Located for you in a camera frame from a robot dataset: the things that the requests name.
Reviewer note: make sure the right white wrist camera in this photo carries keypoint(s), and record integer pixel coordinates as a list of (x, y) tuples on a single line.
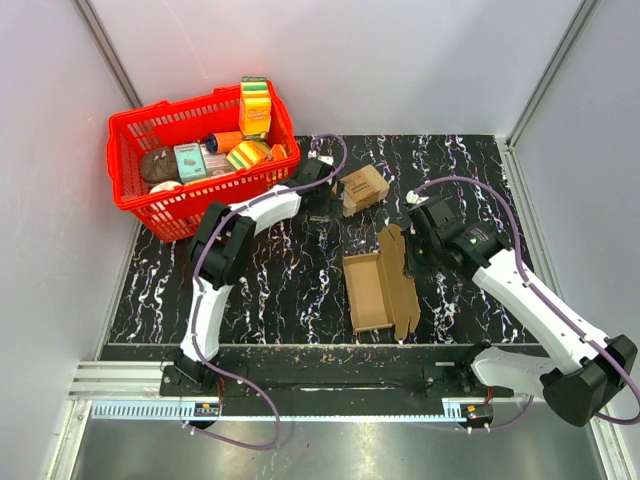
[(412, 198)]

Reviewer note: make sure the brown round bread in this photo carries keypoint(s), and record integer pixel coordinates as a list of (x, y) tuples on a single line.
[(158, 166)]

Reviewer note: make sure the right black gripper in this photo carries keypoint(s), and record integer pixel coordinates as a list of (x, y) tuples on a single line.
[(411, 236)]

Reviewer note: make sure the brown cardboard box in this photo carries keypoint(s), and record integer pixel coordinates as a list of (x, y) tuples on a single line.
[(380, 294)]

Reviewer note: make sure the yellow green striped sponge pack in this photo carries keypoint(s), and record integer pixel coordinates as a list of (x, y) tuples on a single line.
[(247, 154)]

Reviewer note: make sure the kitchen scouring pads pack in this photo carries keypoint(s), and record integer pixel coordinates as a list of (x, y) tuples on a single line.
[(359, 190)]

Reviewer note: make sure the small clear plastic bag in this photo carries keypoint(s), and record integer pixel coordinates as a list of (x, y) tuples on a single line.
[(320, 220)]

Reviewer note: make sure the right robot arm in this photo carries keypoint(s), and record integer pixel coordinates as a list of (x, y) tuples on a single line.
[(583, 368)]

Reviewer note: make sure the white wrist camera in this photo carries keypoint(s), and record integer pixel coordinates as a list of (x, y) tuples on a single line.
[(329, 160), (412, 198)]

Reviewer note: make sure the orange cylindrical can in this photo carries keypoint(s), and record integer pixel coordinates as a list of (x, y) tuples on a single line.
[(222, 142)]

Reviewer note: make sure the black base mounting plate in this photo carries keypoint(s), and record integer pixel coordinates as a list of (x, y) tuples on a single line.
[(428, 370)]

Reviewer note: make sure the white round item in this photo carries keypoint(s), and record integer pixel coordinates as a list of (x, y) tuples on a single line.
[(165, 186)]

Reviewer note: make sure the teal small box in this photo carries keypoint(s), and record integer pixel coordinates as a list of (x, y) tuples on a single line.
[(190, 162)]

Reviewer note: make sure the red plastic shopping basket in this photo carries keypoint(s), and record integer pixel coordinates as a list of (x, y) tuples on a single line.
[(175, 215)]

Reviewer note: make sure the orange snack packet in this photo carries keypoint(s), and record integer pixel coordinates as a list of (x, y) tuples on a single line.
[(276, 153)]

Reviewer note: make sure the pink packaged item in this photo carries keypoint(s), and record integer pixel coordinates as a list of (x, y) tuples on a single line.
[(216, 165)]

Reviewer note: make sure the orange yellow juice carton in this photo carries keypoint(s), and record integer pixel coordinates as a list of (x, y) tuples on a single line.
[(255, 108)]

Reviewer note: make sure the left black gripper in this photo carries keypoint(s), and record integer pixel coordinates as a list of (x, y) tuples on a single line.
[(330, 207)]

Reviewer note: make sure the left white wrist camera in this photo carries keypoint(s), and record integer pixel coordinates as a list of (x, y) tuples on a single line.
[(329, 160)]

